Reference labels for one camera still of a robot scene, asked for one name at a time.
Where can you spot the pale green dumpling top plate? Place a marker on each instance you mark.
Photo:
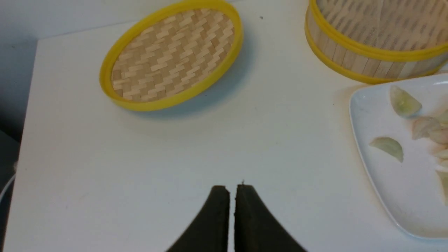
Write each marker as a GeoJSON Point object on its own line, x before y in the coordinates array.
{"type": "Point", "coordinates": [403, 103]}

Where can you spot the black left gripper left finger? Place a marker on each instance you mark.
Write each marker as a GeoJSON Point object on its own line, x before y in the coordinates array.
{"type": "Point", "coordinates": [208, 232]}

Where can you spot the pale dumpling plate bottom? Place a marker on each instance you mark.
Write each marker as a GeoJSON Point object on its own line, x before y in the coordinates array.
{"type": "Point", "coordinates": [441, 160]}

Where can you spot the yellow rimmed bamboo steamer basket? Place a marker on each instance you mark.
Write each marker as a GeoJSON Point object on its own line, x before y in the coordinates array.
{"type": "Point", "coordinates": [379, 41]}

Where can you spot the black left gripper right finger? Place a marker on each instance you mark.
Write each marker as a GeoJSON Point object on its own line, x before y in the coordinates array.
{"type": "Point", "coordinates": [256, 229]}

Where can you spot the white square plate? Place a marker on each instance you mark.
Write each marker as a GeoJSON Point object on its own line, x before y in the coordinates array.
{"type": "Point", "coordinates": [411, 192]}

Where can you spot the green dumpling plate left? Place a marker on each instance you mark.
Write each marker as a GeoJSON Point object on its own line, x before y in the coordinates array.
{"type": "Point", "coordinates": [390, 146]}

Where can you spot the pink dumpling plate centre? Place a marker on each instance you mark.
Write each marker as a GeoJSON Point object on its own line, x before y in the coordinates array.
{"type": "Point", "coordinates": [429, 127]}

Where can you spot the yellow rimmed bamboo steamer lid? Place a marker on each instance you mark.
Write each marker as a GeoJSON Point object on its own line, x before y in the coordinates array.
{"type": "Point", "coordinates": [172, 55]}

